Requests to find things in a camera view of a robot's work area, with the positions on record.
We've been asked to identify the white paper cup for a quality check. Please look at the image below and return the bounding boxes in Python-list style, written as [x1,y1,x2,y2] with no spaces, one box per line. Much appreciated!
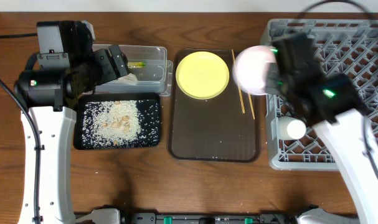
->
[278,116,306,140]

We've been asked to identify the green snack wrapper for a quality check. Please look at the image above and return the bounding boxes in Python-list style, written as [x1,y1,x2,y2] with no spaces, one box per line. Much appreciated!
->
[128,62,146,68]

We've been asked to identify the white tissue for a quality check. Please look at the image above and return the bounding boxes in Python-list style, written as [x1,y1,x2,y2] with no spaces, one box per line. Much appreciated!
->
[116,73,138,85]

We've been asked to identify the white bowl with crumbs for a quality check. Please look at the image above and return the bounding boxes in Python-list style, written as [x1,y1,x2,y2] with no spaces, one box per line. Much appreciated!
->
[234,45,278,95]

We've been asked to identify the wooden chopstick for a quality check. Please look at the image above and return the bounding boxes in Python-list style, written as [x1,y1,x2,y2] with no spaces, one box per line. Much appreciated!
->
[231,49,245,114]
[247,93,255,120]

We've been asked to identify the yellow plastic plate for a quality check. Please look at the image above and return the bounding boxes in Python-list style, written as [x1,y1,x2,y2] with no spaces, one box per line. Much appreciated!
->
[176,51,230,100]

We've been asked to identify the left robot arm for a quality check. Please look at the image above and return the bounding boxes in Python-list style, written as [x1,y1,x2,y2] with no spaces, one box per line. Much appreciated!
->
[14,21,129,223]

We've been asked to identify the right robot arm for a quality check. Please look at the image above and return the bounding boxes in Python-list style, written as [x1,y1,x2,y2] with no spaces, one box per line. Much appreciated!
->
[269,32,378,223]

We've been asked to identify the grey plastic dishwasher rack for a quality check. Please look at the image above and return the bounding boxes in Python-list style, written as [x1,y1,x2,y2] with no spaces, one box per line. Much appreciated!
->
[260,19,378,171]

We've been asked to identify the black plastic tray bin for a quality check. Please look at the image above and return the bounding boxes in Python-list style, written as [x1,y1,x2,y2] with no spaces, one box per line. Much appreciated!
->
[72,92,161,151]

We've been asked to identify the spilled rice pile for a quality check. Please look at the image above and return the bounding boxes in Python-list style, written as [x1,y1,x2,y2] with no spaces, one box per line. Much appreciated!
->
[81,99,161,147]

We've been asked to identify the brown nut shells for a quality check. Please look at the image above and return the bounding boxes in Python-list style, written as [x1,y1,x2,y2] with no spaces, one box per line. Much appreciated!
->
[102,101,133,144]

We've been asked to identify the clear plastic bin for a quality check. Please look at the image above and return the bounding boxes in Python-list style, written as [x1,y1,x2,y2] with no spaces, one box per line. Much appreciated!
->
[96,45,173,96]

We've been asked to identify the dark brown serving tray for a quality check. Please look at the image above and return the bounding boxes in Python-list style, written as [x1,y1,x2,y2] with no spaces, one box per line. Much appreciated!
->
[168,48,260,162]

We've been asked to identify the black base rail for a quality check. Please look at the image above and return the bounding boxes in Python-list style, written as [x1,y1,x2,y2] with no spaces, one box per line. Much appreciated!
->
[73,205,320,224]

